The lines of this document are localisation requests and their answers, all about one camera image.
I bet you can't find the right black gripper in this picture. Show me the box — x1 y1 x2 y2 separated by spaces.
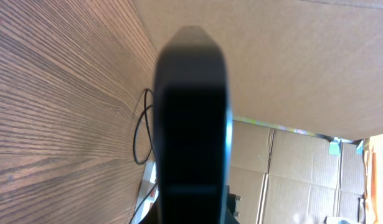
225 185 242 218

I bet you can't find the Samsung Galaxy smartphone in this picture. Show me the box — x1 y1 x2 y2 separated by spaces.
153 26 232 223

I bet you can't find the black USB charging cable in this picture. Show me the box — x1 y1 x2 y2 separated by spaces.
128 88 158 224

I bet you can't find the cardboard wall panel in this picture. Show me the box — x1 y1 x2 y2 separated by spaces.
136 0 383 223

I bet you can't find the colourful painting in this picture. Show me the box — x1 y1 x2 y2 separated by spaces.
364 134 383 224

